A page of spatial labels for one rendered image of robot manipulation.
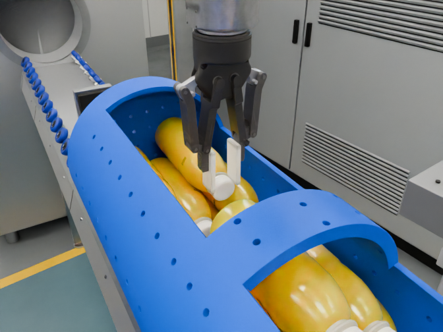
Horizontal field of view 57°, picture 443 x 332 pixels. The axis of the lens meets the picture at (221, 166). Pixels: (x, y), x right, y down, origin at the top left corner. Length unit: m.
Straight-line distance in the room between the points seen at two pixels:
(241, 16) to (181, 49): 0.86
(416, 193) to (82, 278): 1.66
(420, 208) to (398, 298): 0.29
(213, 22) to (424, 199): 0.48
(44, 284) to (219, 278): 1.82
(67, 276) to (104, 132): 1.57
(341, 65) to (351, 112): 0.24
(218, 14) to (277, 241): 0.27
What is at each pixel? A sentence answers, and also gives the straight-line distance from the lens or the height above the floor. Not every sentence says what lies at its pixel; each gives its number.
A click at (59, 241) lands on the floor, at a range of 2.35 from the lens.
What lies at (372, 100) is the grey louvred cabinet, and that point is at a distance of 2.07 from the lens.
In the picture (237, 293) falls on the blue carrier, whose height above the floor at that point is 1.21.
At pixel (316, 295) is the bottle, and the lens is 0.38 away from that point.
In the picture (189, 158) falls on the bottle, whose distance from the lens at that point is 0.66.
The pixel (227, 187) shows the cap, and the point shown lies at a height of 1.11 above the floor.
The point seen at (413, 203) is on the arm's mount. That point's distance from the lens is 0.80.
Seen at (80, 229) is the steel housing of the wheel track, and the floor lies 0.86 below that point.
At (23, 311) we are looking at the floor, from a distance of 2.07.
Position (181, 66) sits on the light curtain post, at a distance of 1.36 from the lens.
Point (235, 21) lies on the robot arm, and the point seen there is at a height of 1.37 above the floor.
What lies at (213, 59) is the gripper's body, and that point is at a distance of 0.51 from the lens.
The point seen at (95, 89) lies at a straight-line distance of 1.14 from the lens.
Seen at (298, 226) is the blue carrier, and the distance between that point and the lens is 0.37.
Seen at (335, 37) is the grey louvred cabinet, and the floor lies 0.97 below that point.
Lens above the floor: 1.47
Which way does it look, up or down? 32 degrees down
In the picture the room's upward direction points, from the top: straight up
